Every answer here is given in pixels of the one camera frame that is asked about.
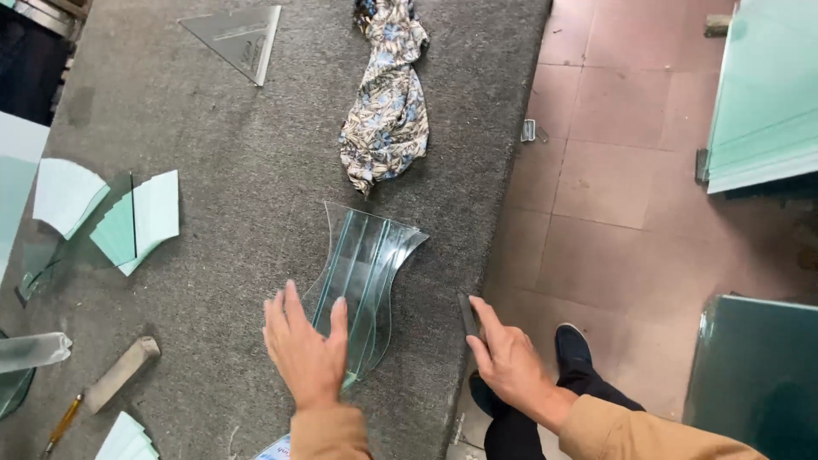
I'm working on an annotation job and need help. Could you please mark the person's right hand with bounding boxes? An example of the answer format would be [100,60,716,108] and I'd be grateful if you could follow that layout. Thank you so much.
[465,295,580,436]

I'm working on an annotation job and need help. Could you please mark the person's left hand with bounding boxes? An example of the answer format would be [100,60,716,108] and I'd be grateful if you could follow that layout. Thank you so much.
[263,280,350,411]

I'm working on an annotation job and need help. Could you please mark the dark sharpening stone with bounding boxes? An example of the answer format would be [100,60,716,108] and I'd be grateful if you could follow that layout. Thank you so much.
[457,293,481,339]

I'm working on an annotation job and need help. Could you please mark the person's black shoe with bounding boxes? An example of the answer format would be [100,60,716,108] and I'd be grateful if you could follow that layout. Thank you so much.
[468,370,507,420]
[554,322,594,386]

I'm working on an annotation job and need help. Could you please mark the person's black trousers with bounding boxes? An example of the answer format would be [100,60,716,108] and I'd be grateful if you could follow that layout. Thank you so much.
[483,367,647,460]

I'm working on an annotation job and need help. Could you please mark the blue and white packet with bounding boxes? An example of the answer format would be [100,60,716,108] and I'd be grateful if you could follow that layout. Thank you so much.
[252,434,293,460]

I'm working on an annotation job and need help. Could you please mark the stack of curved clear glass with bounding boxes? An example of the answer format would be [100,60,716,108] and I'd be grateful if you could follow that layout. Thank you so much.
[300,201,430,392]

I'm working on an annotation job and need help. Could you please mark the wooden block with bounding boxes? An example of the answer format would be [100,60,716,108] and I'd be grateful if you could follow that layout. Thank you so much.
[84,336,161,415]

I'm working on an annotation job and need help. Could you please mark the small frosted glass stack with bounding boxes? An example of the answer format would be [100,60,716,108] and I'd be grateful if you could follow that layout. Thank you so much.
[95,411,160,460]

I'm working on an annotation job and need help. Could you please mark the grey carpet mat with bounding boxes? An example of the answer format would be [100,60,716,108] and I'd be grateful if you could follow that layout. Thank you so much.
[0,0,553,460]

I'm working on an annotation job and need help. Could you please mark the fan-shaped frosted glass stack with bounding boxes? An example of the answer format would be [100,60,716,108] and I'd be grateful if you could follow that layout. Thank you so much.
[32,158,111,241]
[89,169,180,277]

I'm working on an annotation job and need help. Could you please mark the dark green glass sheet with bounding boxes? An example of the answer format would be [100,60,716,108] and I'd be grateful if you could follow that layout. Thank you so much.
[682,293,818,460]

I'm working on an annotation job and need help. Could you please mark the floral patterned cloth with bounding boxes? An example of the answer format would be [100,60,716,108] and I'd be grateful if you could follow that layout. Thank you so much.
[338,0,431,196]

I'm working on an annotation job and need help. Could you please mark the frosted glass strip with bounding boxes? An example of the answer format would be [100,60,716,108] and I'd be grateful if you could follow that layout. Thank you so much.
[0,331,73,375]

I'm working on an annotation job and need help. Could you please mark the dark curved glass offcut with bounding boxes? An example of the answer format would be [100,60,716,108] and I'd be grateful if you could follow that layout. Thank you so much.
[15,230,68,309]

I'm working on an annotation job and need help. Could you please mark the curved green glass piece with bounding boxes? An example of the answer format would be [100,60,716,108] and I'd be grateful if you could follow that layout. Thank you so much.
[0,367,37,421]

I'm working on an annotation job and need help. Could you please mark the clear glass triangle ruler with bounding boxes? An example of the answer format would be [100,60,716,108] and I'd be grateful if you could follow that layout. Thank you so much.
[178,5,282,88]

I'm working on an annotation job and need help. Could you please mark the large frosted glass sheet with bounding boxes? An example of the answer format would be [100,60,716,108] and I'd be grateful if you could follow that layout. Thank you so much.
[0,112,51,282]

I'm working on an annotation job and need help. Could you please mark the leaning pale green glass sheets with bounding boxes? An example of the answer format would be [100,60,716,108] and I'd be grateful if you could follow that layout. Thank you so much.
[706,0,818,195]

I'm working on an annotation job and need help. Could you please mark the yellow-handled glass cutter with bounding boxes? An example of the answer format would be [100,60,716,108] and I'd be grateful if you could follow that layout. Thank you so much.
[41,392,86,458]

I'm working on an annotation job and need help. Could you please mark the metal frame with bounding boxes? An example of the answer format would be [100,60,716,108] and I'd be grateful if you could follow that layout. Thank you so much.
[0,0,92,127]

